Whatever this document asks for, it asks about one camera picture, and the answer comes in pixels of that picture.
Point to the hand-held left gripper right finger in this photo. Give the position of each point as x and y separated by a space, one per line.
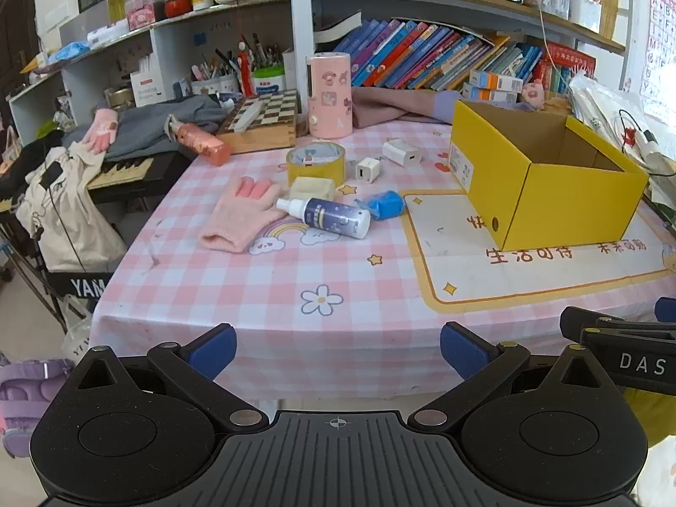
465 351

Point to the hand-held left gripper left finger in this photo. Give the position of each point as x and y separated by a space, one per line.
214 351

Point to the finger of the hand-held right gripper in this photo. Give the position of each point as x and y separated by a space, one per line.
628 359
667 310

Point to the pink knit glove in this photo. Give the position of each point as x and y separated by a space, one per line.
237 216
100 129

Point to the yellow cardboard box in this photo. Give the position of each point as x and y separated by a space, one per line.
554 206

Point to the small blue stapler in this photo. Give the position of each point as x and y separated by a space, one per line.
383 205

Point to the white blue spray bottle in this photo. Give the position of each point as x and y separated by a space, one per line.
332 216

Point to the small white charger cube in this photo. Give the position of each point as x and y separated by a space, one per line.
368 171

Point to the yellow tape roll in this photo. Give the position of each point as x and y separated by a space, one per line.
317 171

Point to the large white charger plug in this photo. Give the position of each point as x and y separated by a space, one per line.
401 151

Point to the black keyboard stand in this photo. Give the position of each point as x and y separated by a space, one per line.
79 285

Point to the purple backpack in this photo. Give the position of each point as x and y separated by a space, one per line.
26 391

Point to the beige tote bag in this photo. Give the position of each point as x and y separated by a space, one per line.
68 222

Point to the white power strip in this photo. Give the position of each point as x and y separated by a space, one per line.
620 121

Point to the black electronic keyboard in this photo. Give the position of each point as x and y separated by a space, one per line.
121 171

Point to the pink bottle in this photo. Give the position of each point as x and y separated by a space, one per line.
206 145

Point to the stack of papers and books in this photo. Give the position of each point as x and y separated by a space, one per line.
597 111

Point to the grey garment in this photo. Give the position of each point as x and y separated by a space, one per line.
153 127

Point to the white slim case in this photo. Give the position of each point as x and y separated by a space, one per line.
248 116

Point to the wooden chessboard box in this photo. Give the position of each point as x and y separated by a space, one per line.
274 116

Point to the pink purple garment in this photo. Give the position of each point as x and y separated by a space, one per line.
391 108

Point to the pink pig plush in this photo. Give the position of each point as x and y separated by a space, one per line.
534 92

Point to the orange blue white carton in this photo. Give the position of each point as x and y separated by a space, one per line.
488 95
496 82

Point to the pink alphabet poster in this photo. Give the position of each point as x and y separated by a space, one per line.
660 47

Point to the white pen cup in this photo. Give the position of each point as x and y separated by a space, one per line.
211 86

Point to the black cloth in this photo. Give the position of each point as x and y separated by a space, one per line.
26 163

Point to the red flat box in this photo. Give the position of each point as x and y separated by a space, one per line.
573 58

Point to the gold round tin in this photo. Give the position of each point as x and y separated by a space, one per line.
120 97

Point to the white box red label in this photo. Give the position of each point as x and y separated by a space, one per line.
150 87

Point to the white tub green lid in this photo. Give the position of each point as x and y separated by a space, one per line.
268 84

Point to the pink cylindrical canister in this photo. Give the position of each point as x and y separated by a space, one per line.
330 100

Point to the bundle of pens and brushes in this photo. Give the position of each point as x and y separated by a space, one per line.
248 53

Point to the row of large children's books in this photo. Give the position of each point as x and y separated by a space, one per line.
422 53

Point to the white desk organizer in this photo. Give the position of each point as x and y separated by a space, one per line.
583 13

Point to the white desk shelf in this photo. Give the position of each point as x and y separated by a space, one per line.
158 42

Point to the blue cloth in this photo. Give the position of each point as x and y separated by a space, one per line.
68 51

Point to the pink printed box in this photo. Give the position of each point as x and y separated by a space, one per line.
140 16

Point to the thick black-cover book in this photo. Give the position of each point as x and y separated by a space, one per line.
338 29

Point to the grey flat box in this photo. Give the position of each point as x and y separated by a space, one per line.
87 26

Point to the wooden bookshelf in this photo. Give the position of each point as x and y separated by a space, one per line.
380 2

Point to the white shelf post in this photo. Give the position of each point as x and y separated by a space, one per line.
301 37

